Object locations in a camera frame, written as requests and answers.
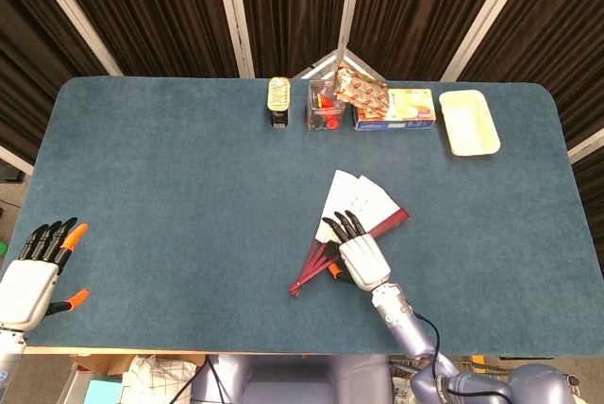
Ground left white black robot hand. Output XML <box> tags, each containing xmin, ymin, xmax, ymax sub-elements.
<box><xmin>0</xmin><ymin>217</ymin><xmax>91</xmax><ymax>333</ymax></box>

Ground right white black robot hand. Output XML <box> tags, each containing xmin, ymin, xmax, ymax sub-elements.
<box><xmin>321</xmin><ymin>210</ymin><xmax>393</xmax><ymax>292</ymax></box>

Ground red ribbed white folding fan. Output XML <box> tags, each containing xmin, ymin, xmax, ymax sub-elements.
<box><xmin>288</xmin><ymin>169</ymin><xmax>411</xmax><ymax>299</ymax></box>

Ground teal box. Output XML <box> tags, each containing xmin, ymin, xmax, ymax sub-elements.
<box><xmin>84</xmin><ymin>378</ymin><xmax>124</xmax><ymax>404</ymax></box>

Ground lavender robot torso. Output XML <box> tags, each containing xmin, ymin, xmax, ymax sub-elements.
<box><xmin>191</xmin><ymin>354</ymin><xmax>393</xmax><ymax>404</ymax></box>

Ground colourful snack box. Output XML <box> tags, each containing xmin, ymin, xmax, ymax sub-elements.
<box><xmin>353</xmin><ymin>88</ymin><xmax>435</xmax><ymax>132</ymax></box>

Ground clear plastic box red contents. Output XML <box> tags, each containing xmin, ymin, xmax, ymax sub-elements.
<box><xmin>306</xmin><ymin>78</ymin><xmax>344</xmax><ymax>131</ymax></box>

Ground white checked cloth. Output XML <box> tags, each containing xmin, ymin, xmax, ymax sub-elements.
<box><xmin>121</xmin><ymin>355</ymin><xmax>199</xmax><ymax>404</ymax></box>

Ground gold red snack bag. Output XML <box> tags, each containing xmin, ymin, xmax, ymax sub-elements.
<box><xmin>332</xmin><ymin>62</ymin><xmax>390</xmax><ymax>118</ymax></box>

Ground cream plastic tray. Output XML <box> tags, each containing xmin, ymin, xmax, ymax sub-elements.
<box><xmin>438</xmin><ymin>89</ymin><xmax>502</xmax><ymax>158</ymax></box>

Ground blue felt table cover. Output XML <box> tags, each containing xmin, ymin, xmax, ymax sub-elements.
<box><xmin>0</xmin><ymin>76</ymin><xmax>604</xmax><ymax>361</ymax></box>

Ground grey partition foot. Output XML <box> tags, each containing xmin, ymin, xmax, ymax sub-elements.
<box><xmin>294</xmin><ymin>47</ymin><xmax>383</xmax><ymax>80</ymax></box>

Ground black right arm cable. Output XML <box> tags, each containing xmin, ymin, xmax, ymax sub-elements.
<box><xmin>412</xmin><ymin>311</ymin><xmax>515</xmax><ymax>398</ymax></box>

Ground white partition post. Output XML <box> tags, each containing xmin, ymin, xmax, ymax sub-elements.
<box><xmin>568</xmin><ymin>128</ymin><xmax>604</xmax><ymax>163</ymax></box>
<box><xmin>441</xmin><ymin>0</ymin><xmax>539</xmax><ymax>83</ymax></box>
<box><xmin>211</xmin><ymin>0</ymin><xmax>257</xmax><ymax>78</ymax></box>
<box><xmin>0</xmin><ymin>143</ymin><xmax>35</xmax><ymax>177</ymax></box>
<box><xmin>337</xmin><ymin>0</ymin><xmax>367</xmax><ymax>65</ymax></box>
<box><xmin>21</xmin><ymin>0</ymin><xmax>125</xmax><ymax>77</ymax></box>

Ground black torso cable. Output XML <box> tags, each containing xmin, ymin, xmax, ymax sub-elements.
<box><xmin>205</xmin><ymin>354</ymin><xmax>228</xmax><ymax>404</ymax></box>

